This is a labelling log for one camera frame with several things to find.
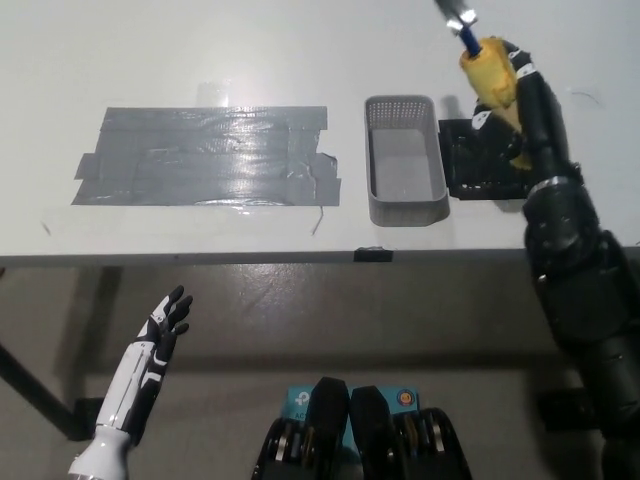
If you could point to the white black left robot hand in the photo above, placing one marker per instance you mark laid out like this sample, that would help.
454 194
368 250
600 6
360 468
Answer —
127 392

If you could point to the black floor tape patch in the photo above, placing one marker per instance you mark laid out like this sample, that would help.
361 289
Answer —
560 410

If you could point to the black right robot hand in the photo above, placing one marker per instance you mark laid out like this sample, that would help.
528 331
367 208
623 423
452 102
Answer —
545 130

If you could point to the small black tape strip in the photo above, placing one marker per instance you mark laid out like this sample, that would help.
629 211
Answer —
372 255

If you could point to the grey duct tape patch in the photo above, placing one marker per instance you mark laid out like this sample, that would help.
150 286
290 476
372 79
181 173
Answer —
200 160

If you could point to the grey plastic basket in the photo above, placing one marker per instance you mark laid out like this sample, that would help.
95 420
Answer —
405 165

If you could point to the black table leg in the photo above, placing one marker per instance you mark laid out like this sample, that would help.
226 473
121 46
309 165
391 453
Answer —
35 392

